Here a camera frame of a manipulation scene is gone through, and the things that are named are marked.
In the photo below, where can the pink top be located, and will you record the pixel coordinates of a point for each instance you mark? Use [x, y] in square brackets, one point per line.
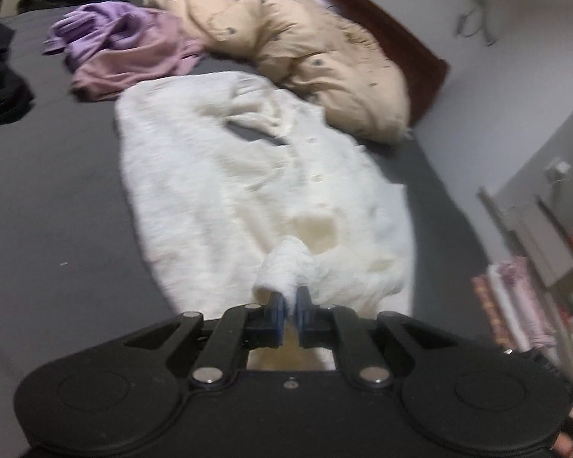
[133, 62]

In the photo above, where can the white knit cardigan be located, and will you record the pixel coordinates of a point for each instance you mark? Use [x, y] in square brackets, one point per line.
[219, 176]

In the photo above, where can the white wall charger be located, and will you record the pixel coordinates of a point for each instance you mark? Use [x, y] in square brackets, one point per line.
[558, 169]

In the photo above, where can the dark wooden headboard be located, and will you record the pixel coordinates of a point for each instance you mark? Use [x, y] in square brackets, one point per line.
[401, 33]

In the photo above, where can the white folded garment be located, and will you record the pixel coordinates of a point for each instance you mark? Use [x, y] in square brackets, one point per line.
[506, 296]

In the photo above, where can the purple camisole top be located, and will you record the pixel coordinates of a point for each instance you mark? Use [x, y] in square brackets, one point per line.
[90, 24]

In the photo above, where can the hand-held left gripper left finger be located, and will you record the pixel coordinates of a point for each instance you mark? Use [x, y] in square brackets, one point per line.
[278, 315]

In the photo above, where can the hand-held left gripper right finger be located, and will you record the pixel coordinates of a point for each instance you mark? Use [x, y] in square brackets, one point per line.
[302, 315]

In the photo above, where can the beige heart print duvet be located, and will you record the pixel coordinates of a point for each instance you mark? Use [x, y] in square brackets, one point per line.
[291, 43]

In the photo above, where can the black garment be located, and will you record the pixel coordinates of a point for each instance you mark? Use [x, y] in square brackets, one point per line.
[0, 86]

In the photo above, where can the air conditioner pipe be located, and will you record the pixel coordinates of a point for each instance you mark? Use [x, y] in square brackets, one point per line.
[472, 19]

